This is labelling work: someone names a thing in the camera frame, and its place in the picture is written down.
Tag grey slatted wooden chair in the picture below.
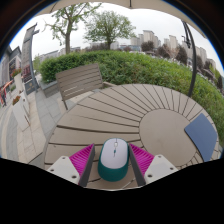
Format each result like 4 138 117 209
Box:
55 63 116 111

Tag dark curved parasol pole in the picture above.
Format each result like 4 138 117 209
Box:
181 19 198 98

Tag dark storefront building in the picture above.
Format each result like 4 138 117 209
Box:
0 45 23 108

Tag dark blue mouse pad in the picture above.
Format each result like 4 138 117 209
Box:
183 112 218 163

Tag sparse-leaved tree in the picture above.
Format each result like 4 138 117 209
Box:
44 2 102 55

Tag round leafy tree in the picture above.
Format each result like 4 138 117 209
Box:
83 9 137 51

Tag beige parasol canopy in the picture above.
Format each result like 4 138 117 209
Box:
36 0 208 38

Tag tall grey sign pillar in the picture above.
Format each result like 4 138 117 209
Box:
21 23 40 96

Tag white and teal computer mouse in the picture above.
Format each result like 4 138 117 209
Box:
97 137 130 183

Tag white flower planter box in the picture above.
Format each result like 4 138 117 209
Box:
11 95 31 132

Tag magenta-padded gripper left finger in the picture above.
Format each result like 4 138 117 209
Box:
46 143 96 188

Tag green hedge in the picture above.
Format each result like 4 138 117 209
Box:
39 49 224 148

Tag distant apartment buildings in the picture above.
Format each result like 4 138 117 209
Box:
129 29 218 73

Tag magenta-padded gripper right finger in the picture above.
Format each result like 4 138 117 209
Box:
128 143 179 187

